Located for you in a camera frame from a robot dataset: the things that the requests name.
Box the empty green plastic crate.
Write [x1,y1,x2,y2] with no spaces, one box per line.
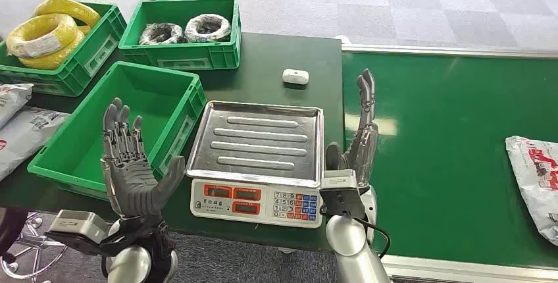
[26,61,208,201]

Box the wrapped black wire coil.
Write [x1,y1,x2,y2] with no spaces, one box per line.
[184,13,232,44]
[138,22,186,47]

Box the white scale with steel tray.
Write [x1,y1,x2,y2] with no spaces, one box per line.
[186,100,326,230]

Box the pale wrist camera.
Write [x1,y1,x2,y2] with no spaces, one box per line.
[319,168,367,220]
[45,209,112,256]

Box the green conveyor belt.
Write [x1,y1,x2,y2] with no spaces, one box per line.
[340,44,558,283]

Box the green crate with yellow coils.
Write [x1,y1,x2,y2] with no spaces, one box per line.
[0,1,128,98]

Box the green crate with black coils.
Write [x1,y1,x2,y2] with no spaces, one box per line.
[118,0,242,71]

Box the large white mailer bag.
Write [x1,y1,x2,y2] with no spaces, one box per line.
[0,106,70,182]

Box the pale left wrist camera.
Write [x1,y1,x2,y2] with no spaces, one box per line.
[45,209,112,256]

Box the labelled yellow wire coil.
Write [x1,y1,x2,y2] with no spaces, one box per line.
[5,13,80,59]

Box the white printed plastic mailer package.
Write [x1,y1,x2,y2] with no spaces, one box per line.
[505,136,558,247]

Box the small white plastic device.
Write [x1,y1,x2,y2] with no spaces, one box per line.
[282,68,310,86]

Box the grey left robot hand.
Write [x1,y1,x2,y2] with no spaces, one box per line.
[100,97,187,220]

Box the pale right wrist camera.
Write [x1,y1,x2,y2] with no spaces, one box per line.
[319,168,367,220]

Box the small white mailer bag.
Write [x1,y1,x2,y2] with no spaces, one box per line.
[0,83,34,129]

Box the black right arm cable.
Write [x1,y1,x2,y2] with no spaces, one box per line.
[353,216,392,260]

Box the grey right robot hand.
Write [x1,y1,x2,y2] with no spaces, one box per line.
[324,68,380,188]

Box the chrome office chair base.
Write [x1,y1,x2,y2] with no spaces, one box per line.
[0,209,68,283]

